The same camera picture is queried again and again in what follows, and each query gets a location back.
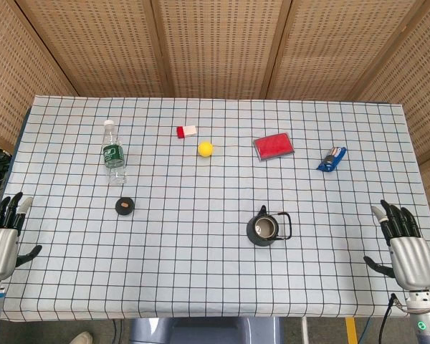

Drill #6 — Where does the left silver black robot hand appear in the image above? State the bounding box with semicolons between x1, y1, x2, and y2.
0;192;43;282

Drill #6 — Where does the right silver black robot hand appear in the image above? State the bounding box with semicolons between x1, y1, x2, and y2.
363;199;430;292

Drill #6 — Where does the black kettle lid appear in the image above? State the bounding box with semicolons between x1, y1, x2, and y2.
115;196;136;216

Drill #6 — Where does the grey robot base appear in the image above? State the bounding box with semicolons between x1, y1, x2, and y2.
128;316;284;344

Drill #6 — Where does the white shoe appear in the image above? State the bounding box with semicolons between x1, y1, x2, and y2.
68;331;94;344

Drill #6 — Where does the blue snack packet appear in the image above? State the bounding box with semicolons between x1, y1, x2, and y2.
315;145;348;174

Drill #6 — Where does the clear green-label water bottle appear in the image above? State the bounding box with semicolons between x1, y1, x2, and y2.
102;119;128;186

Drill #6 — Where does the woven folding screen panel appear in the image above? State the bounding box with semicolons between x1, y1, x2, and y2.
261;0;429;101
150;0;293;100
356;0;430;252
14;0;168;98
0;0;76;153

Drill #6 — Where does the red flat pad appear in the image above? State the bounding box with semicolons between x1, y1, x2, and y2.
252;131;295;163

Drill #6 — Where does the blue checked tablecloth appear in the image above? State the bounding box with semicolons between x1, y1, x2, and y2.
0;95;430;320

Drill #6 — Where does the yellow ball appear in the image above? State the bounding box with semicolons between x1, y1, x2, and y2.
197;140;214;158

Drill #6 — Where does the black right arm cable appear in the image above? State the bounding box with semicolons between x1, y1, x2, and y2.
378;293;399;344

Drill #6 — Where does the black cast iron kettle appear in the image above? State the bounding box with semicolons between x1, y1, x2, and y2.
246;205;293;247

